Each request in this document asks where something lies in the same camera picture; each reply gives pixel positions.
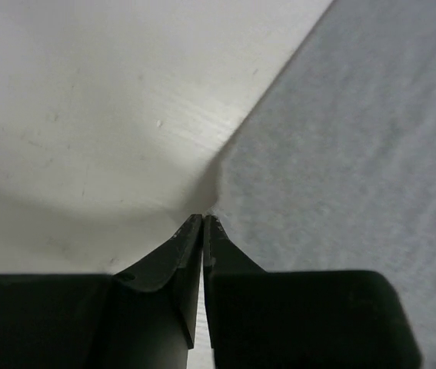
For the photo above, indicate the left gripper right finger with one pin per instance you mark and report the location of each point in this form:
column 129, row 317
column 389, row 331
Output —
column 306, row 319

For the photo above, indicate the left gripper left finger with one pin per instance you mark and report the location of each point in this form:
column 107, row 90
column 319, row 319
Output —
column 141, row 317

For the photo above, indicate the grey tank top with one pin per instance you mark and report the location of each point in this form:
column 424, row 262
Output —
column 335, row 168

